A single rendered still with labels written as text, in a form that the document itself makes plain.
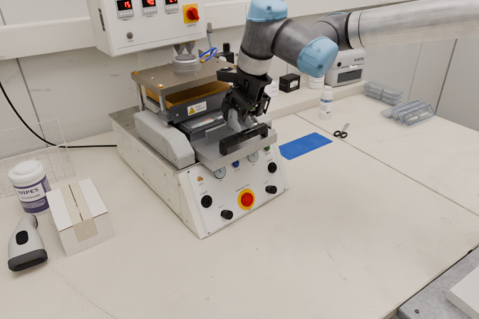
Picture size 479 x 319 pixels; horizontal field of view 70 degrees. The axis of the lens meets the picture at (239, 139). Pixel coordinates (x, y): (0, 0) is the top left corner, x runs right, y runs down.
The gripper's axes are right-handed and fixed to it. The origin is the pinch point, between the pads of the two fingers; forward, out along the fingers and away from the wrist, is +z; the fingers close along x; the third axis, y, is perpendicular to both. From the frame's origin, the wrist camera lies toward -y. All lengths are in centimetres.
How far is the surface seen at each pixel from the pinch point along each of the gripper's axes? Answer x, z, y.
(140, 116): -15.7, 8.1, -21.1
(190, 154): -12.7, 4.3, 0.8
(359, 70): 101, 22, -20
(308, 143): 43, 26, 2
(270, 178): 10.2, 16.5, 11.5
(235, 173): -1.0, 12.1, 7.1
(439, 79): 238, 64, -17
